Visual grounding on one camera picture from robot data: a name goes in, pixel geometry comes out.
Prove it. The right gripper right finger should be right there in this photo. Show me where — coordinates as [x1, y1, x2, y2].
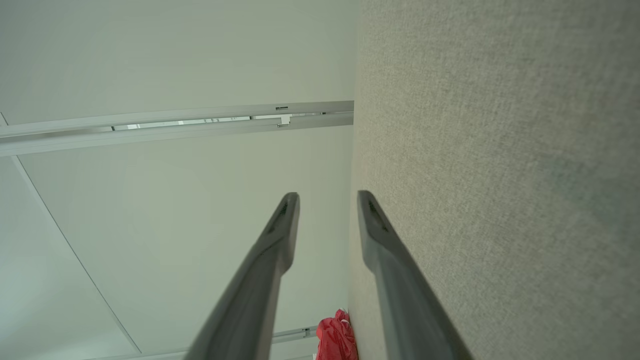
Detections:
[357, 190, 473, 360]

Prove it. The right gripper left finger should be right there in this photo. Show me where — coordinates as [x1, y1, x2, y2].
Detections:
[184, 192, 301, 360]

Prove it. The red white T-shirt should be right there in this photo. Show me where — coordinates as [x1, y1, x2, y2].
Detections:
[315, 309, 359, 360]

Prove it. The grey partition post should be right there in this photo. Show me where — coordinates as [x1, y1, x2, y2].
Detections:
[0, 112, 355, 158]
[0, 100, 355, 139]

